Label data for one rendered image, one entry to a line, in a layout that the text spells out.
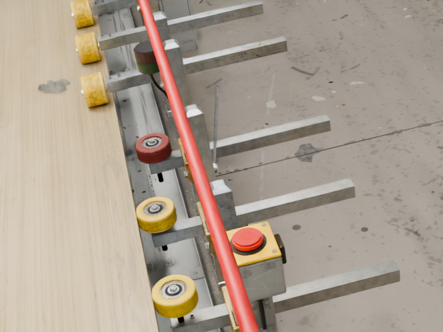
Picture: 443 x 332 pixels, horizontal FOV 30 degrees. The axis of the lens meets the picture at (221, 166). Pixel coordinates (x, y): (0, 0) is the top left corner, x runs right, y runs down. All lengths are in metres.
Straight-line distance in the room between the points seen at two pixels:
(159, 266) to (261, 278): 0.95
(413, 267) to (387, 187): 0.45
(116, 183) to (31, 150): 0.29
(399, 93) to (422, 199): 0.77
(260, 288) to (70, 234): 0.70
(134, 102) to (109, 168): 0.83
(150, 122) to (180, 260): 0.67
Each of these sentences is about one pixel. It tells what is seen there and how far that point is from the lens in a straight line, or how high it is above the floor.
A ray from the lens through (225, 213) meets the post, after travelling 1.33.
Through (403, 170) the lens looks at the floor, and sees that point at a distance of 3.23.
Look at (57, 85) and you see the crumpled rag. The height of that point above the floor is 0.92.
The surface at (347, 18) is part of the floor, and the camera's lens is 4.41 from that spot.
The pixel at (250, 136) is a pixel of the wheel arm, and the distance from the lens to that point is 1.93.
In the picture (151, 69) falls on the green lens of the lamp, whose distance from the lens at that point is 1.72.
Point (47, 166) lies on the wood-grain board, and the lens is 1.92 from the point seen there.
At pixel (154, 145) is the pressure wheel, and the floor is 0.90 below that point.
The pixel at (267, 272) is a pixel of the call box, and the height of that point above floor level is 1.20.
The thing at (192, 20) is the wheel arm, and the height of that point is 0.96.
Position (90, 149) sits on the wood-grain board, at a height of 0.90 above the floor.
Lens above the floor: 1.90
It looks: 34 degrees down
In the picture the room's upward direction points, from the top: 11 degrees counter-clockwise
